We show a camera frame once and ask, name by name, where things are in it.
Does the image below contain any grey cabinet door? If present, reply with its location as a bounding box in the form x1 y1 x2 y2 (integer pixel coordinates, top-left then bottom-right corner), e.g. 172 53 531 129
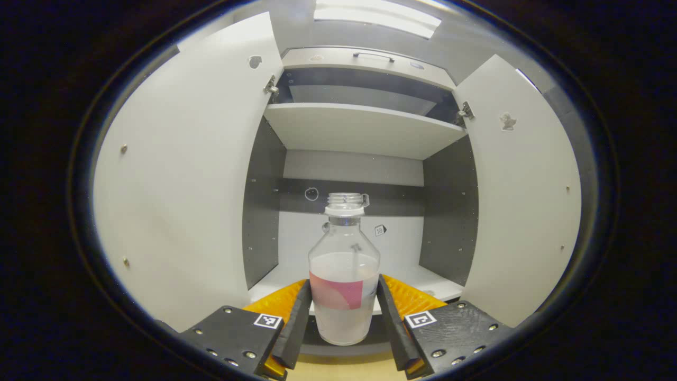
454 54 582 329
93 12 285 333

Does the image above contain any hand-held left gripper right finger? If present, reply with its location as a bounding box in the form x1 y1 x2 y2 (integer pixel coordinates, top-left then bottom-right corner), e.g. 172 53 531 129
377 274 514 379

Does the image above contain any grey cabinet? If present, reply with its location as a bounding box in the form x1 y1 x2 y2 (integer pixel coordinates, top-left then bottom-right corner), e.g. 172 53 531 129
242 47 479 356

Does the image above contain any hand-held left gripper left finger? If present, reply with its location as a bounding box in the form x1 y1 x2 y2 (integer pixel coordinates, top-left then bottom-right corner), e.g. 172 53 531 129
180 279 313 379

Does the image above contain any clear bottle with pink label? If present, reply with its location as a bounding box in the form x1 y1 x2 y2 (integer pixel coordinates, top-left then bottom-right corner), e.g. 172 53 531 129
308 193 381 346

